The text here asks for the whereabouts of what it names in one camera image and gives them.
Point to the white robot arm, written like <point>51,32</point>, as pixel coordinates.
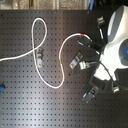
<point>114,54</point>

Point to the grey bracket lower right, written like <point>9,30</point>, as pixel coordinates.
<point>115,89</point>

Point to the blue object at left edge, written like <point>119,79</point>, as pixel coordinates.
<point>1,88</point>

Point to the grey bracket top right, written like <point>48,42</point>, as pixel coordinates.
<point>101,22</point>

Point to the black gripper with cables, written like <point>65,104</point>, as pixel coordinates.
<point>96,53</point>

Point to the grey cable clip left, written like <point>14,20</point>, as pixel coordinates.
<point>39,57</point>

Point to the grey bracket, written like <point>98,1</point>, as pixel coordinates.
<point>115,89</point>
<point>101,22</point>

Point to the grey cable clip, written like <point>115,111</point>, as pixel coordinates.
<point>76,60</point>
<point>39,57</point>

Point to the grey clamp bottom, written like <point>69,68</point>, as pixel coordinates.
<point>90,94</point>

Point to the grey cable clip centre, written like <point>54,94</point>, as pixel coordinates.
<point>76,60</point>

